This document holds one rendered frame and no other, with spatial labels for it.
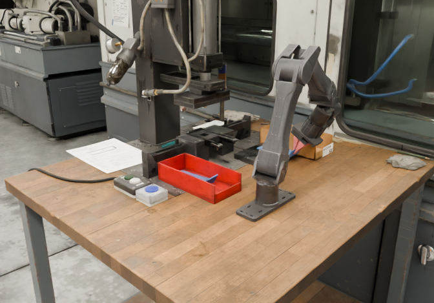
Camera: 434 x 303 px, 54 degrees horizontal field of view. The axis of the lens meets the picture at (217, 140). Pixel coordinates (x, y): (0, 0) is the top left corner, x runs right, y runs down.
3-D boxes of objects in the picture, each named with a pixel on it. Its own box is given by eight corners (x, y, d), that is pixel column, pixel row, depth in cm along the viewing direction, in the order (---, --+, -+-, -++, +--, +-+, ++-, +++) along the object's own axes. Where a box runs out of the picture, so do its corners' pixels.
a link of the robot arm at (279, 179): (261, 152, 121) (250, 158, 117) (288, 159, 116) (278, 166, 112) (260, 173, 123) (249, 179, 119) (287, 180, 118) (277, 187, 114)
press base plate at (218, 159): (175, 205, 126) (175, 196, 125) (87, 161, 158) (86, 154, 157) (296, 149, 171) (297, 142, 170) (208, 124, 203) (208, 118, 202)
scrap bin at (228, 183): (214, 204, 120) (214, 185, 118) (157, 179, 136) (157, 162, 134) (241, 190, 128) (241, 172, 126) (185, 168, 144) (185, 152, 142)
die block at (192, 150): (196, 166, 147) (195, 145, 144) (176, 158, 153) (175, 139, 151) (234, 151, 160) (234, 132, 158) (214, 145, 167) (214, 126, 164)
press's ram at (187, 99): (196, 118, 140) (194, 25, 130) (147, 104, 157) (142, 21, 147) (232, 108, 152) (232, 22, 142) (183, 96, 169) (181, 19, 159)
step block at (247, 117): (240, 139, 172) (240, 119, 169) (234, 138, 174) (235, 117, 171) (250, 135, 177) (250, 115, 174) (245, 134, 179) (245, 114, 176)
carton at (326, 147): (314, 163, 151) (316, 142, 149) (259, 146, 168) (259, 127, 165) (332, 154, 160) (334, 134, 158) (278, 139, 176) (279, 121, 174)
